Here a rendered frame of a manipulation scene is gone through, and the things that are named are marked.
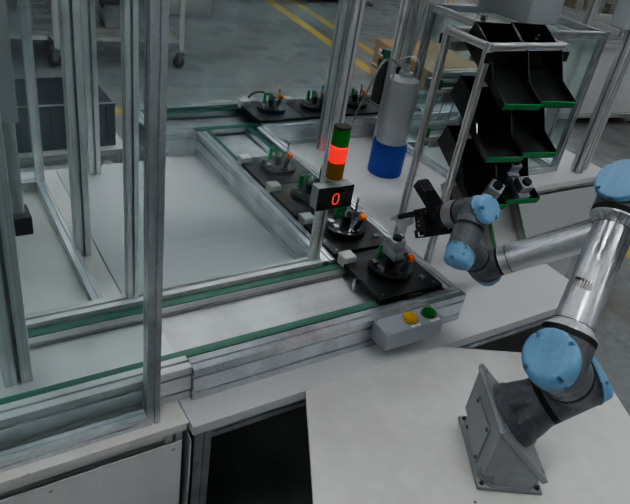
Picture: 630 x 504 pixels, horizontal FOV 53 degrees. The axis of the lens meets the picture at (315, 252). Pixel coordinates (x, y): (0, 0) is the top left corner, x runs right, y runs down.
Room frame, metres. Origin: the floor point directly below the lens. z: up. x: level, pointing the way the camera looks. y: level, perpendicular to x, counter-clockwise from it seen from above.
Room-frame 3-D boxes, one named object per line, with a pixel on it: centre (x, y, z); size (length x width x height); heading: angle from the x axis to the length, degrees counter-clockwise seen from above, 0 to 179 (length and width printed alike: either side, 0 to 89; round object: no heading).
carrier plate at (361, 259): (1.66, -0.24, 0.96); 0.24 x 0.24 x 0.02; 36
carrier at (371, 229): (1.87, -0.09, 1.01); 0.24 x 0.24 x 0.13; 36
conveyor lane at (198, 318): (1.51, 0.02, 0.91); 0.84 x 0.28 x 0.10; 126
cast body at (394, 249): (1.67, -0.23, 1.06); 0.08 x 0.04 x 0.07; 37
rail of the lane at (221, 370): (1.38, -0.11, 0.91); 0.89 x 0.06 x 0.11; 126
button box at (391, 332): (1.44, -0.30, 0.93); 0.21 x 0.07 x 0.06; 126
